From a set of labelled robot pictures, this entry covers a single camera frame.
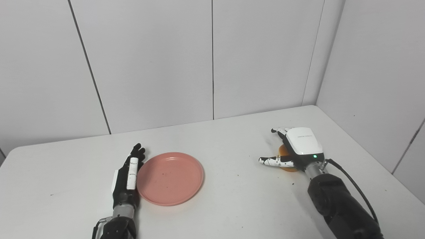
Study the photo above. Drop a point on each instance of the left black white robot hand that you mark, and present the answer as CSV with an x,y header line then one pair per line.
x,y
124,186

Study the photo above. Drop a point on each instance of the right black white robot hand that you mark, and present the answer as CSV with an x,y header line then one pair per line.
x,y
303,144

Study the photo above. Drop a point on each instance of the toy hamburger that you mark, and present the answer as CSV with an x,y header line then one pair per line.
x,y
283,151

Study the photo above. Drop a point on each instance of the pink round plate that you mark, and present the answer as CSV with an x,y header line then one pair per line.
x,y
171,179

